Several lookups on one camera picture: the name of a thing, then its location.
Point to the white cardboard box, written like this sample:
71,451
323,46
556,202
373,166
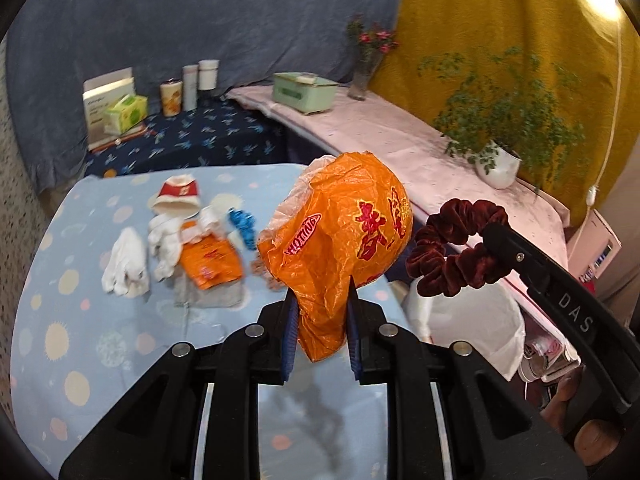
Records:
97,110

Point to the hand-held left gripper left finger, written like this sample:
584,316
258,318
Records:
287,340

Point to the pink flowers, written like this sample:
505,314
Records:
372,37

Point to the white jar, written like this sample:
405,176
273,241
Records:
208,75

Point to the green tissue box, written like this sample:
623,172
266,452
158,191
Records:
300,92

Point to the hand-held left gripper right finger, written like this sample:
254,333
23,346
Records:
354,350

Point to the blue backdrop cloth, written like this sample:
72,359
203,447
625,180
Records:
200,20

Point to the yellow backdrop cloth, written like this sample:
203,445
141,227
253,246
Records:
500,15

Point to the brown crumpled wrapper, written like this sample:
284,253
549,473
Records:
270,272

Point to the dark red velvet scrunchie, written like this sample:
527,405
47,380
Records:
450,265

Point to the orange snack packet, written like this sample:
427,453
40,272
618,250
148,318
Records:
210,260

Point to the dark navy cloth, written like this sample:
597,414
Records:
310,145

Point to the orange plastic bag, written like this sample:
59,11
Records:
330,240

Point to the green tissue pack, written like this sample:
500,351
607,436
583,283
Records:
125,112

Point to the white plastic bag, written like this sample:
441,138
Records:
470,330

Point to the pink shelf cloth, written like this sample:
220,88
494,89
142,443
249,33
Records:
390,130

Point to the light blue printed tablecloth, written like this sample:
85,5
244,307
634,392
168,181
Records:
75,360

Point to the white glove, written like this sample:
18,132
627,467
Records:
125,265
165,245

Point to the red white paper cup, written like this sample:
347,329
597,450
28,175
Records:
175,195

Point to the dark blue printed cloth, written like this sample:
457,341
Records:
210,135

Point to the green leafy plant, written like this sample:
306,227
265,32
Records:
510,105

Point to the person's right hand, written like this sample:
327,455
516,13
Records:
595,435

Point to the white plant pot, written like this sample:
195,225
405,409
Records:
500,167

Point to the orange print cup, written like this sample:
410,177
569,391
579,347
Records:
170,100

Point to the glass vase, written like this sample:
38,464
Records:
362,80

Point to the grey bottle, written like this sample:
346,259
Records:
190,87

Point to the red wooden stick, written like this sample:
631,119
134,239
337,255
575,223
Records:
117,140

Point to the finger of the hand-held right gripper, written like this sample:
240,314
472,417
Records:
520,260

